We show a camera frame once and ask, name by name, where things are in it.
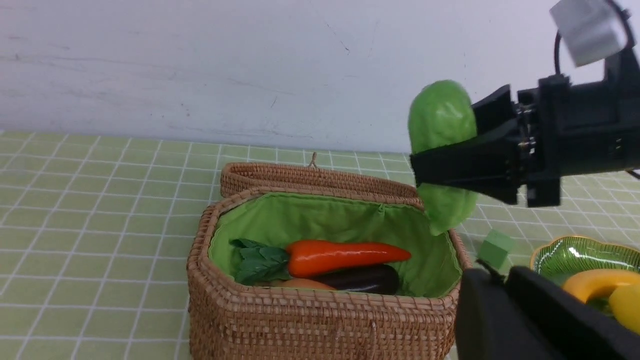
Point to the brown toy potato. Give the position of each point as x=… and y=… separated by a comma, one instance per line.
x=301, y=283

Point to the purple toy eggplant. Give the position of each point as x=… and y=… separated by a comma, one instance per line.
x=379, y=279

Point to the green leaf-shaped glass plate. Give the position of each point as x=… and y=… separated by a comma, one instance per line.
x=571, y=254

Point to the yellow toy lemon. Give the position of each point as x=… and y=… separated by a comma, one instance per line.
x=624, y=304

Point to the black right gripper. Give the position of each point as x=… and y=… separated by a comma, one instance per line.
x=575, y=129

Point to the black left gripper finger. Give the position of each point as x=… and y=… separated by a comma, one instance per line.
x=524, y=316

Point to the orange toy carrot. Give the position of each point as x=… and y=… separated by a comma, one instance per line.
x=307, y=258

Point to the green toy bitter gourd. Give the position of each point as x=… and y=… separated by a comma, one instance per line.
x=440, y=117

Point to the green foam cube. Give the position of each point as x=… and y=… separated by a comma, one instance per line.
x=495, y=249

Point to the yellow toy banana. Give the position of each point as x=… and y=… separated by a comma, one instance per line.
x=597, y=283

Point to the woven wicker basket green lining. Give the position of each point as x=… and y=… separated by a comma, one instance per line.
x=232, y=321

